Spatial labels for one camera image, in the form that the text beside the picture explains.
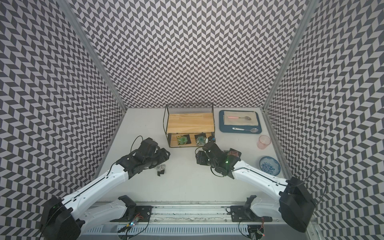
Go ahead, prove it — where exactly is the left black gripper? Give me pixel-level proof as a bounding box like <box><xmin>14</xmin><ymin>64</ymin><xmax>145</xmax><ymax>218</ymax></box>
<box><xmin>144</xmin><ymin>147</ymin><xmax>171</xmax><ymax>169</ymax></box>

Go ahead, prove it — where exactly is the white floral tea bag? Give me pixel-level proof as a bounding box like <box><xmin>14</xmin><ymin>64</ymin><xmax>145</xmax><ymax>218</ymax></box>
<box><xmin>156</xmin><ymin>165</ymin><xmax>166</xmax><ymax>177</ymax></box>

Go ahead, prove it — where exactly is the black wire wooden shelf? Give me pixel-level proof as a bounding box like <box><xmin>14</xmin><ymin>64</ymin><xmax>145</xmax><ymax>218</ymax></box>
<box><xmin>163</xmin><ymin>103</ymin><xmax>216</xmax><ymax>148</ymax></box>

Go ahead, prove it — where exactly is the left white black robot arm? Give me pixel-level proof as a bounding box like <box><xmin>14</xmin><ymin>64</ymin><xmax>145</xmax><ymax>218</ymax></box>
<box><xmin>39</xmin><ymin>138</ymin><xmax>171</xmax><ymax>240</ymax></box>

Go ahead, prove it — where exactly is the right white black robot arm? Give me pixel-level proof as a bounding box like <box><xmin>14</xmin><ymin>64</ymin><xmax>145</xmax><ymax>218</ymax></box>
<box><xmin>195</xmin><ymin>142</ymin><xmax>317</xmax><ymax>233</ymax></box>

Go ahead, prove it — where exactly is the teal plastic tray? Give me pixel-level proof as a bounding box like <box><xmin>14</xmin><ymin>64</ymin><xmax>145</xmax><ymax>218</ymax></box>
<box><xmin>219</xmin><ymin>110</ymin><xmax>263</xmax><ymax>134</ymax></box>

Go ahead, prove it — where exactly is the beige folded cloth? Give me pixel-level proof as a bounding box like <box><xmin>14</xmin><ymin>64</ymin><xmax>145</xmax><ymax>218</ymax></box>
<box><xmin>224</xmin><ymin>111</ymin><xmax>259</xmax><ymax>126</ymax></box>

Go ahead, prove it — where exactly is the pink plastic cup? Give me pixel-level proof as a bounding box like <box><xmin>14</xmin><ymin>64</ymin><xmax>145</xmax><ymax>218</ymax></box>
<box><xmin>257</xmin><ymin>135</ymin><xmax>272</xmax><ymax>150</ymax></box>

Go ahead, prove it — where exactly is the blue patterned bowl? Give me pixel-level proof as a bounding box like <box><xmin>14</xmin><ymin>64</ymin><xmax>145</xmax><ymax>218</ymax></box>
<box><xmin>259</xmin><ymin>156</ymin><xmax>281</xmax><ymax>176</ymax></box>

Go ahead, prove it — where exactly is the white handled spoon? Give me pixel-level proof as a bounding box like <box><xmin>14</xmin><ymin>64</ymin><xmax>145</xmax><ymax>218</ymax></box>
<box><xmin>232</xmin><ymin>128</ymin><xmax>259</xmax><ymax>133</ymax></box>

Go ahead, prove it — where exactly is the pink handled spoon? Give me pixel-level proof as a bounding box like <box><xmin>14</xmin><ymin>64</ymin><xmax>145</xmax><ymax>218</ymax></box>
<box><xmin>227</xmin><ymin>116</ymin><xmax>252</xmax><ymax>121</ymax></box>

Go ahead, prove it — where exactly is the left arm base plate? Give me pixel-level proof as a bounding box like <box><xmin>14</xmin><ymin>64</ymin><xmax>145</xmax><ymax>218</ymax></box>
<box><xmin>111</xmin><ymin>206</ymin><xmax>153</xmax><ymax>223</ymax></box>

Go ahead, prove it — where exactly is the aluminium front rail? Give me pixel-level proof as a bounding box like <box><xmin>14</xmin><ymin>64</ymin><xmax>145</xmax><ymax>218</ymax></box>
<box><xmin>64</xmin><ymin>202</ymin><xmax>316</xmax><ymax>226</ymax></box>

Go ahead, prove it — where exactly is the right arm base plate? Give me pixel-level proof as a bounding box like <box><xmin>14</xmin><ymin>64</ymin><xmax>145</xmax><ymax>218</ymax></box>
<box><xmin>226</xmin><ymin>206</ymin><xmax>273</xmax><ymax>223</ymax></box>

